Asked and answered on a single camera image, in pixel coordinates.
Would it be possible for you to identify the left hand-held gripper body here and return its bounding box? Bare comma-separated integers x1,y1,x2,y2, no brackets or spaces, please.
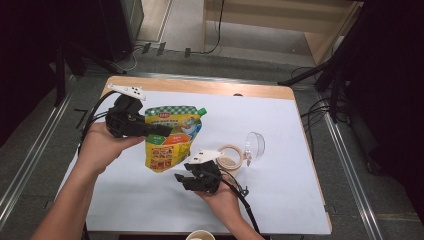
104,83,150,139

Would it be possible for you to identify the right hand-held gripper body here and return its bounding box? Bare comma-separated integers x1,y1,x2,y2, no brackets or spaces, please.
182,149,225,195

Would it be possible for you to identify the yellow spouted pouch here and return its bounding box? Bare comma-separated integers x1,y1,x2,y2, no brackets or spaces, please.
144,105,208,174

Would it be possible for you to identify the clear jar with hinged lid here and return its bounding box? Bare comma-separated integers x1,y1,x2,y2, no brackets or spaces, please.
215,131,267,179

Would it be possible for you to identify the person's right hand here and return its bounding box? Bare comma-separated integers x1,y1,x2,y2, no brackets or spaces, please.
194,183,243,221

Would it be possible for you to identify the person's left hand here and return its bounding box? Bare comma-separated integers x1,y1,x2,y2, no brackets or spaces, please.
77,122,146,175

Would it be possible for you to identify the white cup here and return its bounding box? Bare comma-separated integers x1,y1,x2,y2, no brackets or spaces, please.
185,229,217,240

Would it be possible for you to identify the black metal stand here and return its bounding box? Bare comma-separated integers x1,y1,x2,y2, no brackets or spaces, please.
54,41,128,108
278,0,368,124

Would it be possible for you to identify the white paper sheet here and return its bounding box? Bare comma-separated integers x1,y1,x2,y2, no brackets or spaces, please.
56,89,332,235

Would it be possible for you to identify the black cabinet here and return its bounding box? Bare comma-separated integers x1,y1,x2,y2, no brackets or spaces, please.
99,0,145,63

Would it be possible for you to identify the wooden table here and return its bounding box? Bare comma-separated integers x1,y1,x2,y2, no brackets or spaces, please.
98,75,333,236

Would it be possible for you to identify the dark curtain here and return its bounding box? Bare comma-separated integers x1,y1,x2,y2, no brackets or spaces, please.
333,0,424,223
0,0,103,148

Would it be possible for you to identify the right hand-held gripper cable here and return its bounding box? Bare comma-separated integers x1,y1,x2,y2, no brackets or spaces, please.
213,169,262,235

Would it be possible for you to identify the white floor cable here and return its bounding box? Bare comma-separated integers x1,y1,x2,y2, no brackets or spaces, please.
112,45,145,73

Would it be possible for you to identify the metal floor rail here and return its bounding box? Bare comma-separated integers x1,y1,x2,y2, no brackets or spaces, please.
0,75,78,229
126,71,279,85
320,99,385,240

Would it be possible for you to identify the black hanging cable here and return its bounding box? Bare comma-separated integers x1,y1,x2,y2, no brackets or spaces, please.
199,0,225,56

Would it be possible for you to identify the bundle of black floor cables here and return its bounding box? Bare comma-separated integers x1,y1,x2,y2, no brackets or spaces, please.
291,65,355,153

